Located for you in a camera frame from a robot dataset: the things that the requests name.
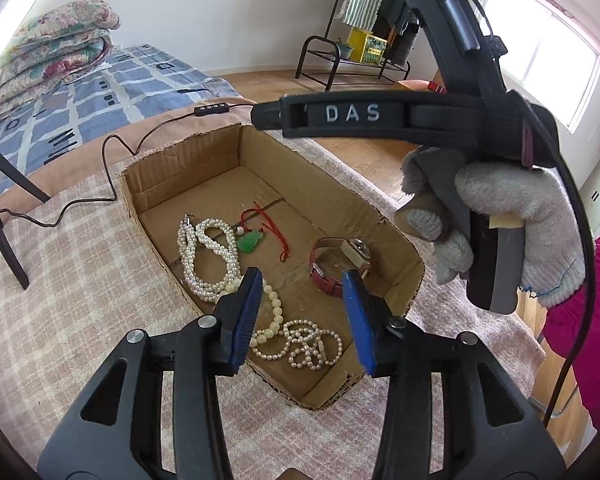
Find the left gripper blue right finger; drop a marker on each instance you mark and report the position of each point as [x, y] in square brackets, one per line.
[452, 410]

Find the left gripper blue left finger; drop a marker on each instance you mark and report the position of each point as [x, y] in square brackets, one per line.
[151, 410]

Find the right hand in grey glove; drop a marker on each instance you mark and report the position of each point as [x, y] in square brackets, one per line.
[500, 224]

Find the window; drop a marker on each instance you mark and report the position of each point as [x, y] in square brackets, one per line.
[553, 51]

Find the dark hanging clothes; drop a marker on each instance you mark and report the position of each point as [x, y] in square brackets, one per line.
[405, 26]

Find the yellow box on rack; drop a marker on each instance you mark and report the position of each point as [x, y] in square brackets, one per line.
[366, 48]

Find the magenta sleeve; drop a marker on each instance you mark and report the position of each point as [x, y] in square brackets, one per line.
[561, 328]

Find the pink plaid blanket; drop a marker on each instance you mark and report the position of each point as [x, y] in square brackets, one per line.
[94, 275]

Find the black clothes rack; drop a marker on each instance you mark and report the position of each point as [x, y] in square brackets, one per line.
[377, 34]

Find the brown cardboard box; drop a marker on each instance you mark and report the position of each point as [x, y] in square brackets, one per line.
[242, 175]

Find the blue patterned bed sheet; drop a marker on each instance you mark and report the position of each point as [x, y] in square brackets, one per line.
[134, 84]

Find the folded floral quilt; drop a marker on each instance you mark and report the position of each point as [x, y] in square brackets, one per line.
[57, 47]

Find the red strap wristwatch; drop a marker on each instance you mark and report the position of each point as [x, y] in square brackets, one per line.
[331, 257]

